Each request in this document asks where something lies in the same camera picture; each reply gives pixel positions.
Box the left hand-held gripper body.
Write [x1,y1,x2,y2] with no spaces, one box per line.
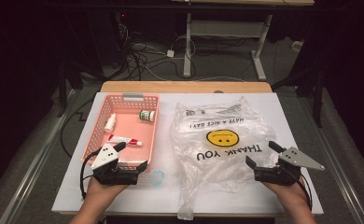
[91,147,141,187]

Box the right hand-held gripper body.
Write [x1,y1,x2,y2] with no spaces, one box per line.
[253,147,326,187]

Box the black floor cable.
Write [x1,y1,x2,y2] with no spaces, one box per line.
[59,98,94,159]

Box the person's right hand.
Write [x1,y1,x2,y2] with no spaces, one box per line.
[261,176,311,207]

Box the small green white bottle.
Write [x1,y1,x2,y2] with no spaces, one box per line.
[139,109,156,122]

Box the clear smiley plastic bag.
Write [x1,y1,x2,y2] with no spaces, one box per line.
[170,96,279,221]

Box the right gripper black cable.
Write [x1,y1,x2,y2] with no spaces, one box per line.
[290,169,314,211]

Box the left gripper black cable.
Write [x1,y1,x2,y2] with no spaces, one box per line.
[79,148,102,200]

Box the pink plastic basket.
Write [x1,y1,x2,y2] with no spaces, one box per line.
[80,92,161,173]

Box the white metal desk frame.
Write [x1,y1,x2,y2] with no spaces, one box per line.
[170,0,315,82]

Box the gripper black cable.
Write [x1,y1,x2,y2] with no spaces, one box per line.
[290,169,314,211]
[79,148,102,200]

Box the person's left hand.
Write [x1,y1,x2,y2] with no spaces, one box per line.
[84,175,131,204]

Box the tangle of floor cables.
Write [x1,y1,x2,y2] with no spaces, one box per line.
[114,12,203,82]

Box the white table board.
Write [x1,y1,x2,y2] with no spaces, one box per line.
[51,91,324,217]

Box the black stand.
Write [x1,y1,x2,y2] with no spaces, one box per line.
[272,60,325,129]
[56,62,81,119]

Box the metal floor rail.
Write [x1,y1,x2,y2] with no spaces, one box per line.
[0,89,79,224]
[298,96,364,224]

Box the white dropper bottle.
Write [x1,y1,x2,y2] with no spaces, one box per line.
[104,112,118,133]

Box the red white ointment tube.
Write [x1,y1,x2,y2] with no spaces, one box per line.
[106,133,144,147]

